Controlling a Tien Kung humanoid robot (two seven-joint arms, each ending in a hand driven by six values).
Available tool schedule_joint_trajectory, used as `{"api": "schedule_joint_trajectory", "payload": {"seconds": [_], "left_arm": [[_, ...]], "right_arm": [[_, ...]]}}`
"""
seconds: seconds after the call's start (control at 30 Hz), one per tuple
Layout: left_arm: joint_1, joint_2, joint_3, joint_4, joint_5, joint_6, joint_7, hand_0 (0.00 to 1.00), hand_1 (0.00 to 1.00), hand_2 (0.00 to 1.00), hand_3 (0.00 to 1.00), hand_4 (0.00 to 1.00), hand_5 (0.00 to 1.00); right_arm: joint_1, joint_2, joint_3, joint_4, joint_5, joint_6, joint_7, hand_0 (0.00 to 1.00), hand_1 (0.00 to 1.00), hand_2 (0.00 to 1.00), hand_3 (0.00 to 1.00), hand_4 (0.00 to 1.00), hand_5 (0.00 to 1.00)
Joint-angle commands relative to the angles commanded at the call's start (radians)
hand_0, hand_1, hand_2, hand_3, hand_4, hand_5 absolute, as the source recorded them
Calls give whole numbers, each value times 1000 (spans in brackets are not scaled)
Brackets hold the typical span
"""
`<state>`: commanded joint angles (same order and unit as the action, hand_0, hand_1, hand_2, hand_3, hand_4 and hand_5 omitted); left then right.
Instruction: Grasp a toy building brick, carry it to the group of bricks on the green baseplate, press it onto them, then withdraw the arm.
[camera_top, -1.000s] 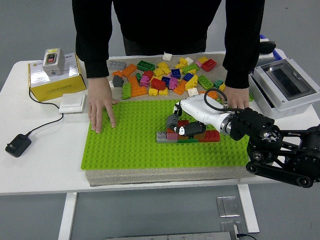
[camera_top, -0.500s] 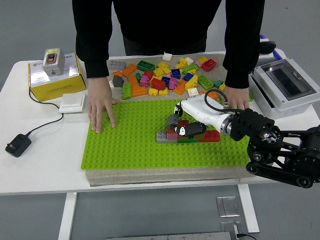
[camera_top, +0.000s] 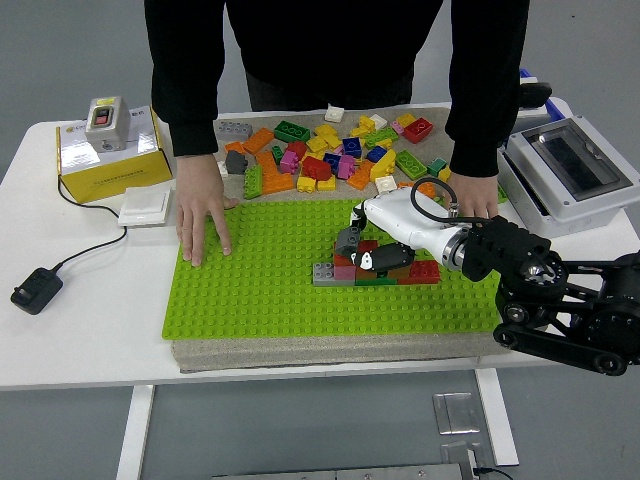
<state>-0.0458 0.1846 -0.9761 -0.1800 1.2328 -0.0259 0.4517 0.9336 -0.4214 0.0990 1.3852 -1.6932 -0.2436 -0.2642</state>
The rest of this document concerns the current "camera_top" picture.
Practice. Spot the grey metal base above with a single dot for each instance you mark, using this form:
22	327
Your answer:
350	472

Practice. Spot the grey eight-stud brick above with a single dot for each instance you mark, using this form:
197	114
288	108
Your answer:
235	131

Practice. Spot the person's left forearm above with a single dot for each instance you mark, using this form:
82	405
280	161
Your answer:
477	100

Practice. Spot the person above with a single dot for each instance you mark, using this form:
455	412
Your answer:
325	50

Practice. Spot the lime green eight-stud brick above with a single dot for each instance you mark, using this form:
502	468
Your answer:
381	137

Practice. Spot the person's left hand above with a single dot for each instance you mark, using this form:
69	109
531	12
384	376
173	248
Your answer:
475	197

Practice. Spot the red six-stud brick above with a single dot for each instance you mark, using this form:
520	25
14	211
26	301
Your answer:
317	168

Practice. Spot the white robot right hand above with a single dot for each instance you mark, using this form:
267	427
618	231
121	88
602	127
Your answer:
400	215

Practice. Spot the blue plastic bin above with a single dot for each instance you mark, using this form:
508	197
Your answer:
555	107

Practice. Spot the black rounded plug adapter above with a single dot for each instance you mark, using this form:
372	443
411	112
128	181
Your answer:
537	94

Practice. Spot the small red brick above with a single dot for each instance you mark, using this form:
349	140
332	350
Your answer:
297	149

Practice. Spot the white square brick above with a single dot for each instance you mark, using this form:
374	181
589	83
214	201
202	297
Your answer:
385	184
379	120
334	114

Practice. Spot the dark green eight-stud brick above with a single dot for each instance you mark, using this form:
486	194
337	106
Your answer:
292	131

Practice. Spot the yellow cardboard box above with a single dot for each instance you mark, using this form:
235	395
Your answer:
120	174

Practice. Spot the dark green flat brick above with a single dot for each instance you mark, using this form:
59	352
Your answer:
375	281

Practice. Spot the small dark green brick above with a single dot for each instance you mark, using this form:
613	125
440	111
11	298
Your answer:
277	154

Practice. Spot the long lime green brick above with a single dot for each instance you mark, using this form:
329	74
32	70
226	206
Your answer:
253	182

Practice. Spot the grey-brown foam mat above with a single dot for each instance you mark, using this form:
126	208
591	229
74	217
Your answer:
300	352

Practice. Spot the person's right forearm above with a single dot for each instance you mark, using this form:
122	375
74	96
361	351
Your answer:
192	100

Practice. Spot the magenta brick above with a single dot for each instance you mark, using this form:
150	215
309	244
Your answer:
346	166
289	162

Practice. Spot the metal floor plate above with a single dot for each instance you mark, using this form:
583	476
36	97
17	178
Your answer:
455	452
457	412

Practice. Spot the brown brick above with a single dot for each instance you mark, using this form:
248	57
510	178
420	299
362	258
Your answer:
400	274

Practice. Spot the dark orange brick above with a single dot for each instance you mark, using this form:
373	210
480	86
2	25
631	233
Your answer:
365	275

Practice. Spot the green studded baseplate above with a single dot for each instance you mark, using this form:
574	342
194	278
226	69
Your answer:
250	280

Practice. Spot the large orange plate brick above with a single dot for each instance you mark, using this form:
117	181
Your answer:
274	179

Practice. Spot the long red brick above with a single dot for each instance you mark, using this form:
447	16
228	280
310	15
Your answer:
425	270

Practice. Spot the small pink brick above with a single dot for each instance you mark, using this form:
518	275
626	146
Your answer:
396	127

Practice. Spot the lime green six-stud brick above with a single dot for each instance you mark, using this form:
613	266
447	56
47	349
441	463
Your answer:
410	164

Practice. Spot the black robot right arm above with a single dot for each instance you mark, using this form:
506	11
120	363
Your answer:
505	250

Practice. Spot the dark grey sloped brick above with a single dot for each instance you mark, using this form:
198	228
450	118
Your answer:
236	162

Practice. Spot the small orange brick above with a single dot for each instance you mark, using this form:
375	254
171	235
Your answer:
235	147

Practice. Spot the white switch plate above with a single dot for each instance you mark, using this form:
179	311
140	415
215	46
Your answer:
532	112

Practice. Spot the grey distribution box clear lid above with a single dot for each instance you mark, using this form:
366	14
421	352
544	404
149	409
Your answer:
520	175

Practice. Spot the small white brick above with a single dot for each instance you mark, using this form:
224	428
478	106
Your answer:
223	169

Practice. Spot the white wall switch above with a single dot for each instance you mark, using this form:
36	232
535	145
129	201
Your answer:
145	206

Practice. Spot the grey switch box red button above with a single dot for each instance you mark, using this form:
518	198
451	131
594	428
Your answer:
106	126

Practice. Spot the orange eight-stud brick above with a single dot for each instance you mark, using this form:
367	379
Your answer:
425	190
258	140

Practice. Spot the red four-stud brick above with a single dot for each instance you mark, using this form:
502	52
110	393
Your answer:
417	130

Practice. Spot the white table leg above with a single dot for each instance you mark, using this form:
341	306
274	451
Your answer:
135	430
497	415

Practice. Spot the black power adapter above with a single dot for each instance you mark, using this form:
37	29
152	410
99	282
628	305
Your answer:
36	291

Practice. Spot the grey sloped toy brick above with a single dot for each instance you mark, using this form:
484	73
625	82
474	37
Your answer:
345	245

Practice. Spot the person's right hand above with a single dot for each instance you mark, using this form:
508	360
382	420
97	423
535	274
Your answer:
200	190

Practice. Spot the yellow curved brick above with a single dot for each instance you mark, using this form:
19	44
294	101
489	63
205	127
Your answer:
382	165

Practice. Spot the blue brick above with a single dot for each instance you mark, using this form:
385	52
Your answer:
376	153
351	146
331	161

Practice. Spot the light grey brick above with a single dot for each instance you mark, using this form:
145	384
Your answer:
322	273

